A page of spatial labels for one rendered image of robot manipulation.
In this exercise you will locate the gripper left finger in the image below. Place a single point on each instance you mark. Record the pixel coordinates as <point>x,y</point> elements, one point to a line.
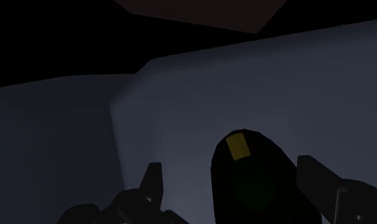
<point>135,204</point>

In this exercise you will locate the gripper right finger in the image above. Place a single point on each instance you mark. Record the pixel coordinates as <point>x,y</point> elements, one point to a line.
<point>347,201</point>

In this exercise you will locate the black rounded thing yellow label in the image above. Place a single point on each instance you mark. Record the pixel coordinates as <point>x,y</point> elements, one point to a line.
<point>253,186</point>

